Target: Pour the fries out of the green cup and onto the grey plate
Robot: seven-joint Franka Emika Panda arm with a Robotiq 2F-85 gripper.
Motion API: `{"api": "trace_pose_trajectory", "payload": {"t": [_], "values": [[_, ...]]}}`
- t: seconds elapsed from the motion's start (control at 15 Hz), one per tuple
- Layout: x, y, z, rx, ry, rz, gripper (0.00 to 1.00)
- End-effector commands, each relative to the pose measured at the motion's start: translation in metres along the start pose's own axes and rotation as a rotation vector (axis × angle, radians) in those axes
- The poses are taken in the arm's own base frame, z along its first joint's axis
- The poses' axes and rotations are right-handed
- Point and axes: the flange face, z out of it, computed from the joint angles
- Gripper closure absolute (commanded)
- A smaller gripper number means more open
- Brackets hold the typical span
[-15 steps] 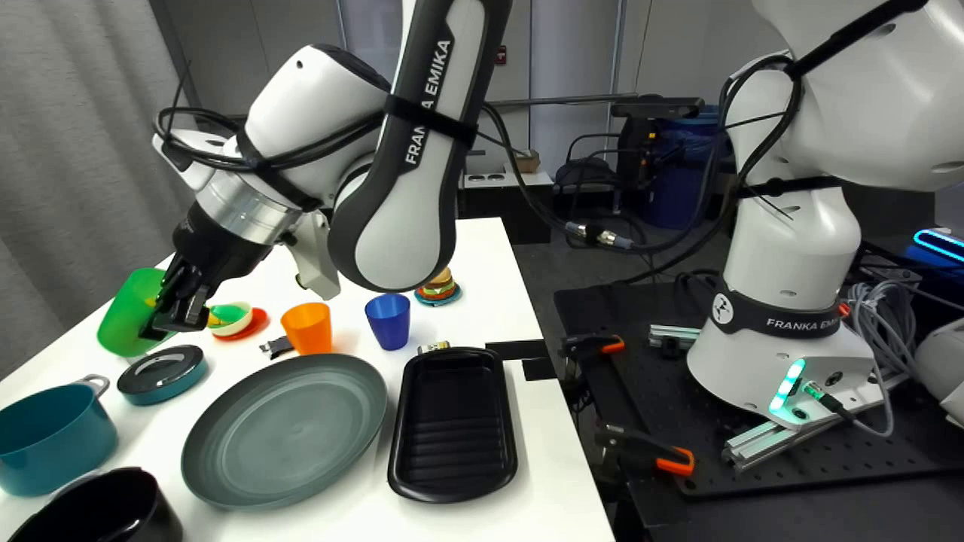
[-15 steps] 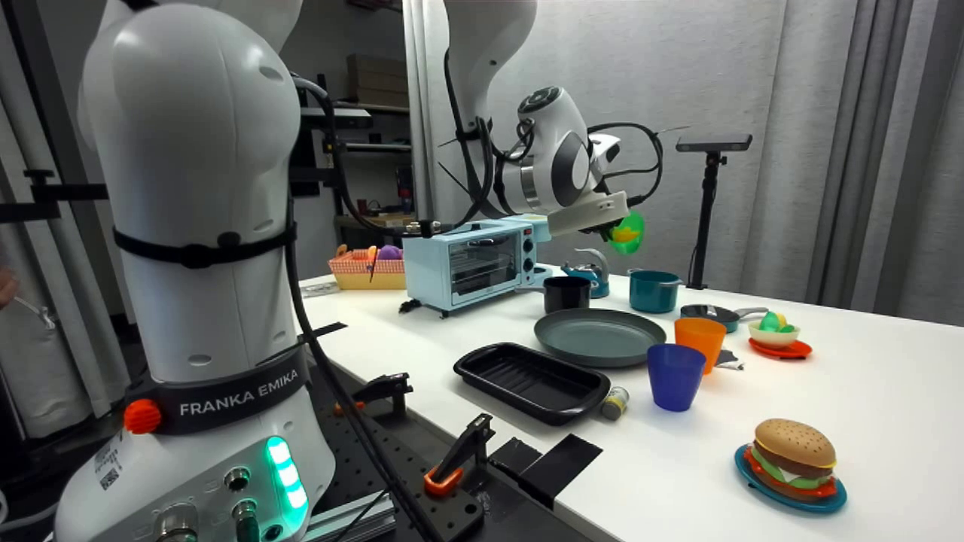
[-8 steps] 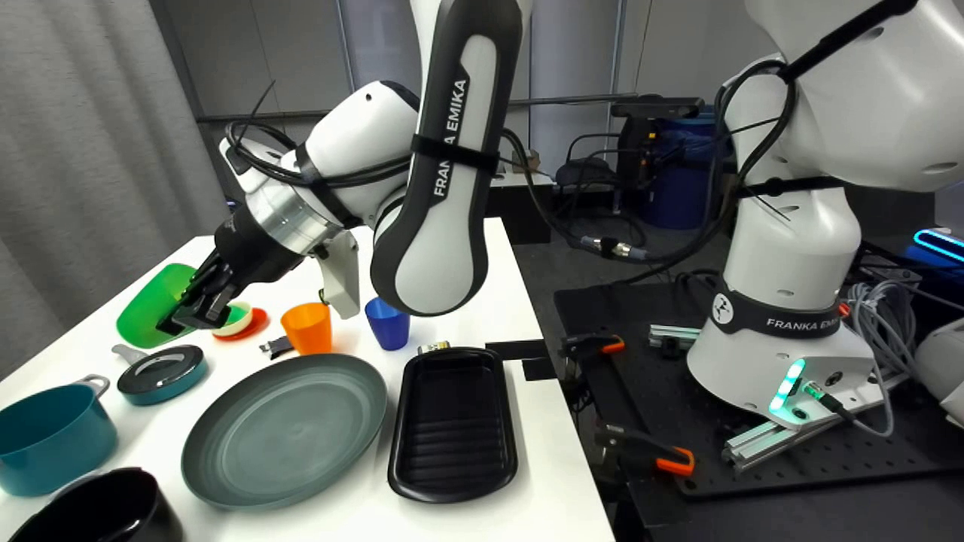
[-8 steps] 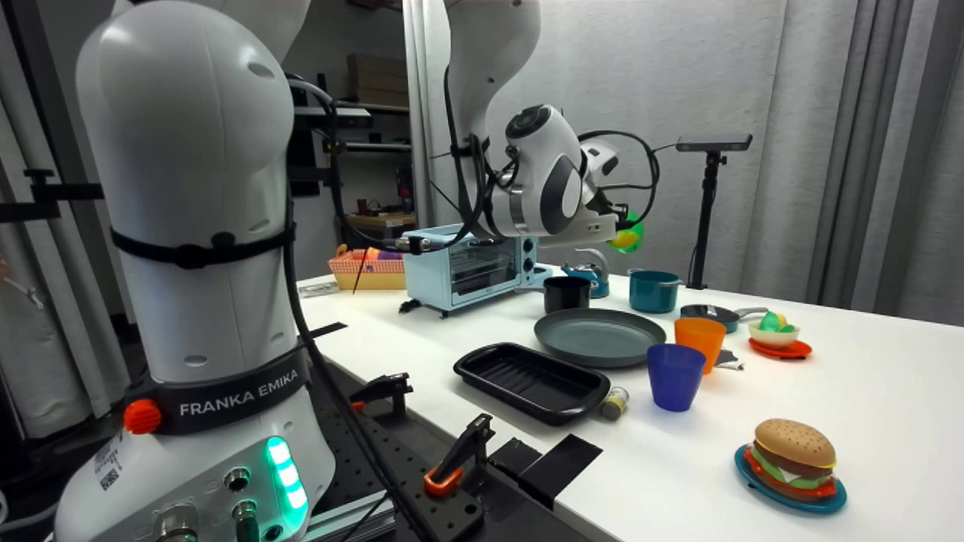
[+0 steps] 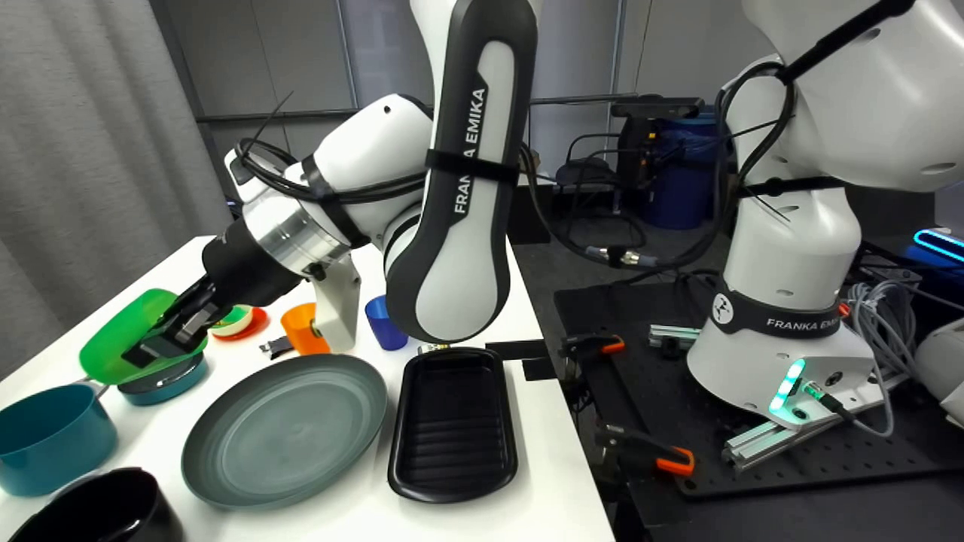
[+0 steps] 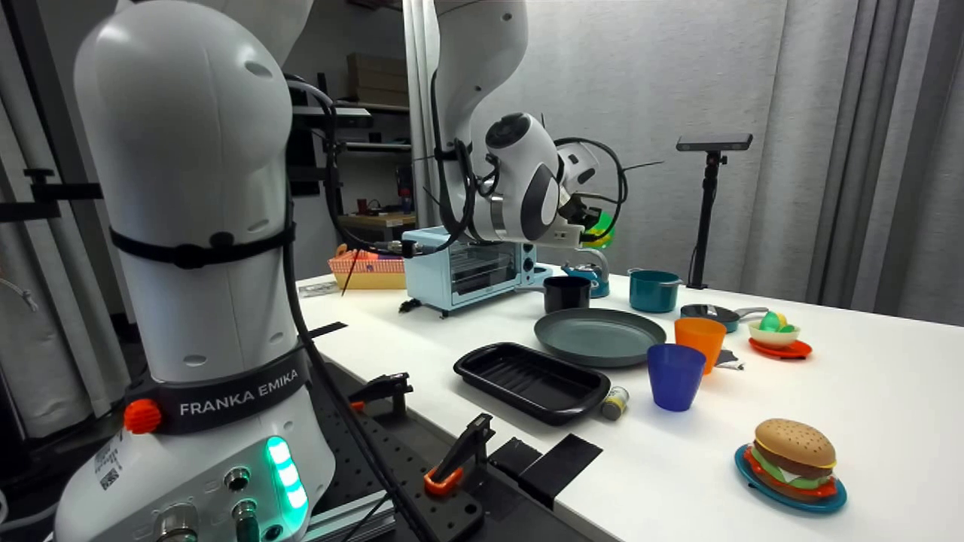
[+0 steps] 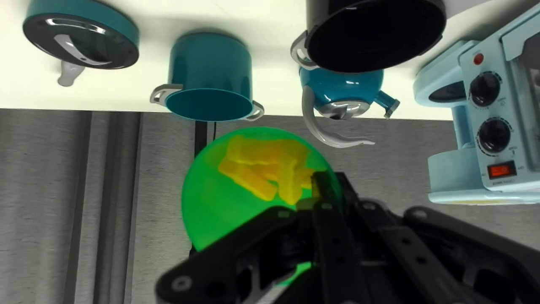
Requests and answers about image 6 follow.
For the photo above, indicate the grey curtain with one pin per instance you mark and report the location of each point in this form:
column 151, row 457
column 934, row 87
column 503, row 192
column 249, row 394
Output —
column 854, row 152

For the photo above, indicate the light blue toy oven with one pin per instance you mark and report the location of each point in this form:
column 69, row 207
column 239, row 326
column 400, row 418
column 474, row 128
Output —
column 472, row 275

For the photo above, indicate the black tripod stand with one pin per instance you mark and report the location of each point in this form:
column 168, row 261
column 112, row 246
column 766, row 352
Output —
column 709, row 199

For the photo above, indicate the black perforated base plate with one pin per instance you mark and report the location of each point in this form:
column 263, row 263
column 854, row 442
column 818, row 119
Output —
column 402, row 471

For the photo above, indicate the blue plastic cup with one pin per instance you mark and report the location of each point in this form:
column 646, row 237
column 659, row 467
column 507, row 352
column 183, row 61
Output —
column 676, row 379

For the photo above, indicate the black tape patch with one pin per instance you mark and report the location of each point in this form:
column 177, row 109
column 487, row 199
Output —
column 563, row 467
column 513, row 456

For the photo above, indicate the small teal plate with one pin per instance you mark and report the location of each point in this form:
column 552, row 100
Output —
column 803, row 504

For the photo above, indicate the small yellowish toy piece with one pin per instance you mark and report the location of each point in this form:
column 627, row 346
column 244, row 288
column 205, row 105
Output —
column 614, row 403

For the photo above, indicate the pink yellow toy box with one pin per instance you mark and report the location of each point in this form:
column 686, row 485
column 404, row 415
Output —
column 363, row 272

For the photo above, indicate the dark background shelf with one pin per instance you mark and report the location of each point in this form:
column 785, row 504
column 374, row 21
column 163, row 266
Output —
column 367, row 130

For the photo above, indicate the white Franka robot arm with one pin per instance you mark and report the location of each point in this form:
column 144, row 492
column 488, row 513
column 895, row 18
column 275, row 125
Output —
column 190, row 152

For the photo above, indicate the toy hamburger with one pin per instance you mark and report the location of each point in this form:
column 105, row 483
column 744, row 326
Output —
column 793, row 453

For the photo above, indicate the small black white toy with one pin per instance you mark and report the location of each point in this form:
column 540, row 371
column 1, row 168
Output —
column 730, row 358

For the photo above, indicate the grey round plate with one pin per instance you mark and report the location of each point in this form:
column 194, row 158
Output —
column 599, row 337

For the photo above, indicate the teal toy pot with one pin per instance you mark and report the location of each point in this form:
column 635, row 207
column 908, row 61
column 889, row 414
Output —
column 656, row 294

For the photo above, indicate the green yellow toy food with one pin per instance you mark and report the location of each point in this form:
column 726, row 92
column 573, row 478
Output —
column 772, row 329

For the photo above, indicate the orange plastic cup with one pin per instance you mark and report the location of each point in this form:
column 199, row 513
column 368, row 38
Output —
column 703, row 336

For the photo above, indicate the teal toy frying pan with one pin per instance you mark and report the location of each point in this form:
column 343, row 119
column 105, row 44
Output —
column 709, row 316

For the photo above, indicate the black mount bracket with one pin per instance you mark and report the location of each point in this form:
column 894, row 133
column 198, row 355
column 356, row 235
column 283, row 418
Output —
column 47, row 189

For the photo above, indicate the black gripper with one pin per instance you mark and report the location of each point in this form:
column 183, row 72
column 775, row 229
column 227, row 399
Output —
column 582, row 207

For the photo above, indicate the green plastic cup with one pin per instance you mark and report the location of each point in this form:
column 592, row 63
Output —
column 605, row 233

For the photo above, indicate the black ribbed tray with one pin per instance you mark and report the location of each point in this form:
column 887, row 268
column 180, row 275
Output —
column 528, row 379

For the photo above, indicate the teal toy kettle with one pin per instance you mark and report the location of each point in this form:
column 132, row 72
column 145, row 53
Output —
column 592, row 282

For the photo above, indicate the small red plate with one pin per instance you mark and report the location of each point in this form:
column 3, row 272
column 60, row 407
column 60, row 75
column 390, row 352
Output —
column 793, row 352

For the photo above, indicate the aluminium extrusion rail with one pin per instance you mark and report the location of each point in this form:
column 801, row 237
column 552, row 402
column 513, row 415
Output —
column 352, row 522

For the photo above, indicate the black toy pot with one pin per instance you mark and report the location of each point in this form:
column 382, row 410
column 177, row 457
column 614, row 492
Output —
column 569, row 294

